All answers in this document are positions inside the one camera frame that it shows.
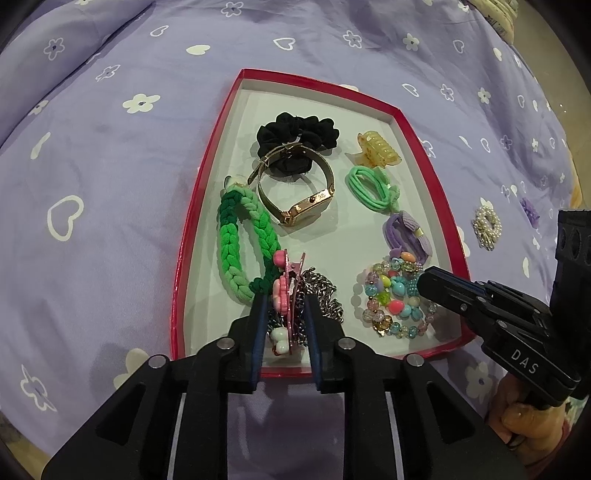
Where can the pink flower hair clip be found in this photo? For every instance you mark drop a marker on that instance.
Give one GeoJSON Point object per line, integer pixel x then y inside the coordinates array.
{"type": "Point", "coordinates": [281, 295]}

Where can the person's right hand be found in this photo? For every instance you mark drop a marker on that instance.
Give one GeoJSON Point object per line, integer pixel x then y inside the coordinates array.
{"type": "Point", "coordinates": [521, 424]}

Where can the amber hair claw clip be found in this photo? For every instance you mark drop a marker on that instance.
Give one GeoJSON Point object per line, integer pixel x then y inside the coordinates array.
{"type": "Point", "coordinates": [378, 147]}

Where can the cream blanket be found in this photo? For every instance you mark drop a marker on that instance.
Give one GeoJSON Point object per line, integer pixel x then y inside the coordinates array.
{"type": "Point", "coordinates": [496, 14]}

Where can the rose gold wristwatch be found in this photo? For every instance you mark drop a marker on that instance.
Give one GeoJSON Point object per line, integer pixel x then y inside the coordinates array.
{"type": "Point", "coordinates": [302, 210]}

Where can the small purple hair clip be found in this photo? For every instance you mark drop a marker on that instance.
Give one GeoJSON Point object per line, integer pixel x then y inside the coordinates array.
{"type": "Point", "coordinates": [529, 210]}

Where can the purple floral bedsheet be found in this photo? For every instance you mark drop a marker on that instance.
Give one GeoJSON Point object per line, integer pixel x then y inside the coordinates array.
{"type": "Point", "coordinates": [115, 184]}

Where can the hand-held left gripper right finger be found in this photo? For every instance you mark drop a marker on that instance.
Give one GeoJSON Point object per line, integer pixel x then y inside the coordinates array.
{"type": "Point", "coordinates": [314, 337]}

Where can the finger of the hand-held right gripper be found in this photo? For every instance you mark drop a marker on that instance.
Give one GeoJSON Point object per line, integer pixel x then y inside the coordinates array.
{"type": "Point", "coordinates": [452, 290]}

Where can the black scrunchie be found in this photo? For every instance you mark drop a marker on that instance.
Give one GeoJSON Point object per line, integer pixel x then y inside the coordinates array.
{"type": "Point", "coordinates": [281, 127]}

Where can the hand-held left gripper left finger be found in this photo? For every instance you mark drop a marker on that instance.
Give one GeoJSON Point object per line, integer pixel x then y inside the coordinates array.
{"type": "Point", "coordinates": [258, 332]}

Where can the red jewelry tray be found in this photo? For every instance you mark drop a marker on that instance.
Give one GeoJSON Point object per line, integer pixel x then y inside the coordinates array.
{"type": "Point", "coordinates": [205, 286]}

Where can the purple floral pillow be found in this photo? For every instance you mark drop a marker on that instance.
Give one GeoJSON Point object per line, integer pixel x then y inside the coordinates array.
{"type": "Point", "coordinates": [55, 60]}

